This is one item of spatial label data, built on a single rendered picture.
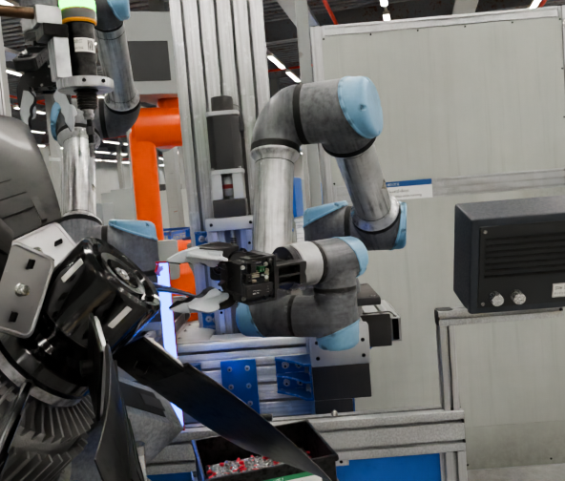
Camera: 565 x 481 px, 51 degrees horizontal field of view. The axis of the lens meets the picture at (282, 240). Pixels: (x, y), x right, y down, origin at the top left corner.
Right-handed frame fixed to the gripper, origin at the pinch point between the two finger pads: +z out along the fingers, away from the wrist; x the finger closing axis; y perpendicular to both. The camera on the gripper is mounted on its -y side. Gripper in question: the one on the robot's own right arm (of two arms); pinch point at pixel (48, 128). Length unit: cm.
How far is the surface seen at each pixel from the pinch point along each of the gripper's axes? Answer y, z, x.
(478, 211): -18, 24, -85
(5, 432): -76, 37, -23
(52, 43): -53, -3, -22
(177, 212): 1049, 33, 171
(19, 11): -55, -6, -20
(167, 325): -16, 41, -25
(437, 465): -15, 73, -75
